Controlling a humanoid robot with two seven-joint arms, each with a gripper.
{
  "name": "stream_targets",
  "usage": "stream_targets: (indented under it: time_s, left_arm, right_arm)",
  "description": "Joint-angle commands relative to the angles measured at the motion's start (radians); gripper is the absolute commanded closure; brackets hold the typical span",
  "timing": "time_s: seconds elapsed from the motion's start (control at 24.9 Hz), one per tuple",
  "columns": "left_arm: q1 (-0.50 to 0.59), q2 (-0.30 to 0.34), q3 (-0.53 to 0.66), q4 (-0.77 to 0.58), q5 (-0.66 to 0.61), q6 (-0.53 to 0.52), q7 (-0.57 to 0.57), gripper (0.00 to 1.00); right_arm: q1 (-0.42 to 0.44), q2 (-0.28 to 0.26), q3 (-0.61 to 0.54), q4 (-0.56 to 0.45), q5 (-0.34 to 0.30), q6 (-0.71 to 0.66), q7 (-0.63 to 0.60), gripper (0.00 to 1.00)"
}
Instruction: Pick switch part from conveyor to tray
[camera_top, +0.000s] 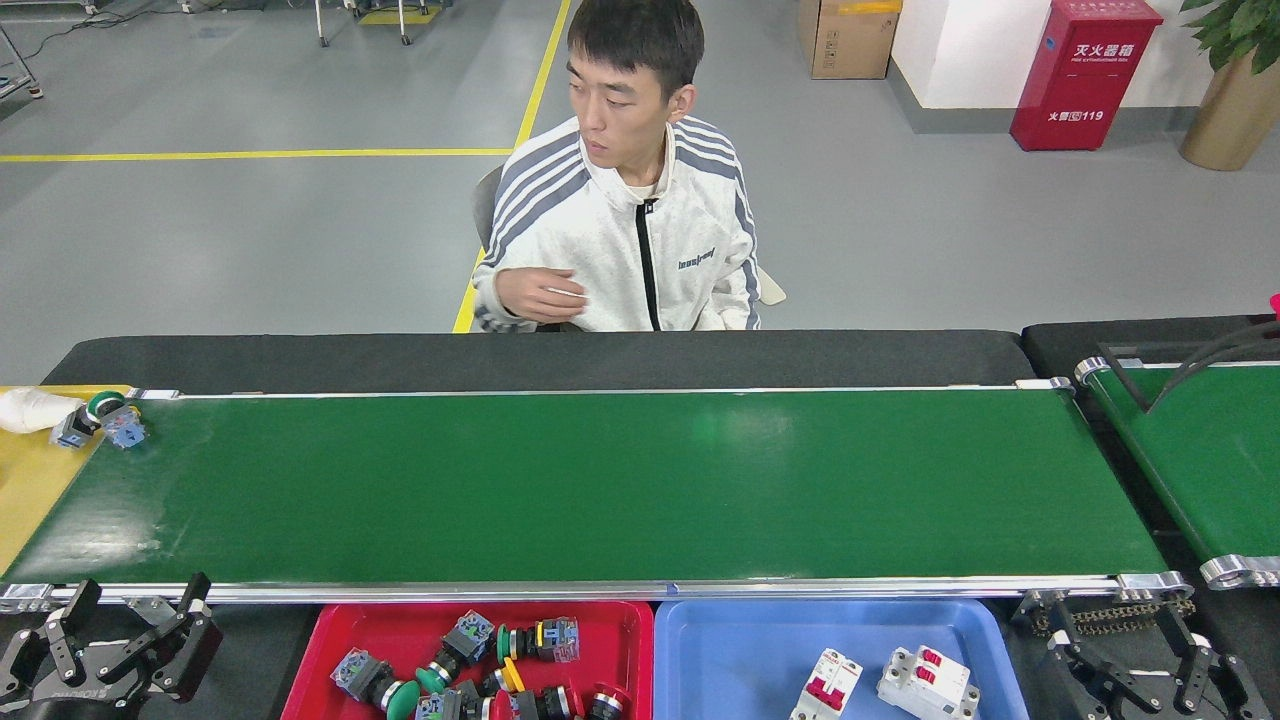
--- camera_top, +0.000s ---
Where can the white light bulb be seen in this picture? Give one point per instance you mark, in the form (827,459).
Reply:
(35,410)

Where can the yellow plastic tray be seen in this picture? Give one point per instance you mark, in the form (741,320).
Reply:
(30,490)

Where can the person's right hand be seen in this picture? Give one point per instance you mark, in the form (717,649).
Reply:
(535,295)

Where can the green mushroom button switch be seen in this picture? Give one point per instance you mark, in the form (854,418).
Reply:
(403,700)

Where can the long green conveyor belt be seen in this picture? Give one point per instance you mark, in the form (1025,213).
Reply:
(600,490)

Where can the yellow flat floor panel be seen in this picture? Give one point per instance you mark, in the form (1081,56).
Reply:
(398,15)

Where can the brown cardboard box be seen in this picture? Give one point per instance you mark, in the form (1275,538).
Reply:
(850,40)

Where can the grey office chair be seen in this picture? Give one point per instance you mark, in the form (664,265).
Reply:
(485,205)

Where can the person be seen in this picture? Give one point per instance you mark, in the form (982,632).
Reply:
(640,240)

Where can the red fire extinguisher box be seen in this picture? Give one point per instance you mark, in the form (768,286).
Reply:
(1085,80)

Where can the white circuit breaker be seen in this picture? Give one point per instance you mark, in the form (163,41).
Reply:
(825,690)
(925,690)

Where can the blue plastic tray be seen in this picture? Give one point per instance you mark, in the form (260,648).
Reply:
(740,670)

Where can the potted green plant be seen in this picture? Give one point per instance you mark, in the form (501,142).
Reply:
(1235,115)

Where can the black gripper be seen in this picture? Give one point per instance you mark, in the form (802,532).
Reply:
(1155,706)
(80,700)

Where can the red plastic tray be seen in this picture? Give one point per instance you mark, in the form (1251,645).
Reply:
(400,630)

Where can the white wheeled stand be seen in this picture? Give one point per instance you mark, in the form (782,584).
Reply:
(323,38)

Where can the green push button switch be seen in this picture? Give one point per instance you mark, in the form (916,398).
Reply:
(558,640)
(125,432)
(468,635)

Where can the short green conveyor belt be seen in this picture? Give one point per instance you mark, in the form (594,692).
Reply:
(1200,470)

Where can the metal frame cart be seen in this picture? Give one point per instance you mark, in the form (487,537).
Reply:
(38,92)

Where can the yellow push button switch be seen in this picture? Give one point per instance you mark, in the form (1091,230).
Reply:
(508,675)

